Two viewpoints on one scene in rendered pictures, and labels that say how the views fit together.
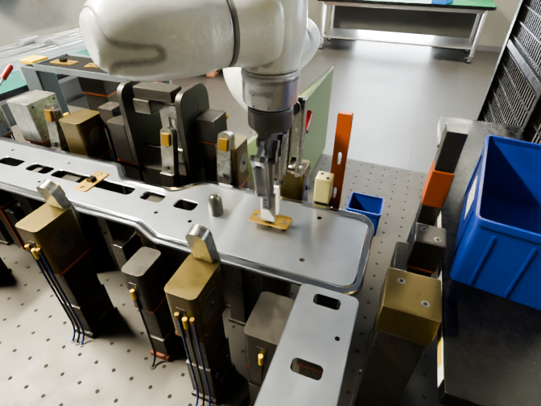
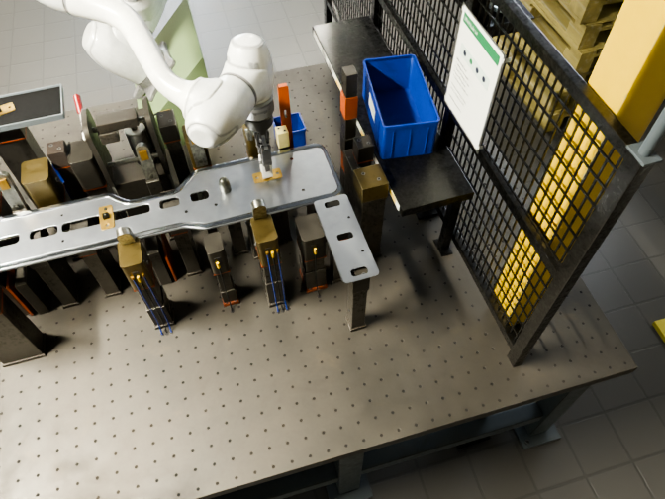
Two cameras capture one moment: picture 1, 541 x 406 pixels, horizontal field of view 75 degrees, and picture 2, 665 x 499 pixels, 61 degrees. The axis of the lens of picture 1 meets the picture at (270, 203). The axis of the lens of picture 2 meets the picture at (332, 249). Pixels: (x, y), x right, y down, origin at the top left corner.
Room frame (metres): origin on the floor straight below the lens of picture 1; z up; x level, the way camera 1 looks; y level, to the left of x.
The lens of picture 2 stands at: (-0.45, 0.53, 2.25)
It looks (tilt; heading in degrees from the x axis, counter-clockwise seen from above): 55 degrees down; 323
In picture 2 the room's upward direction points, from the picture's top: 1 degrees counter-clockwise
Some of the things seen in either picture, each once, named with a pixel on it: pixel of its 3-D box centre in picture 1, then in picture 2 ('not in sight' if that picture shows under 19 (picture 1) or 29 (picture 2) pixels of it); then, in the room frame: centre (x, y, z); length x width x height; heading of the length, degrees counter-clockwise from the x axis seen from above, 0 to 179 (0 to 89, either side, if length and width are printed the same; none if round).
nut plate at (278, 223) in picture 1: (270, 217); (267, 174); (0.55, 0.00, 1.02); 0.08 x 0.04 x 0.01; 69
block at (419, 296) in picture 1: (388, 356); (368, 215); (0.33, -0.21, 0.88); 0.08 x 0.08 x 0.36; 69
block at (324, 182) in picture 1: (318, 238); (286, 170); (0.64, -0.12, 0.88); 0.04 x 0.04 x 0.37; 69
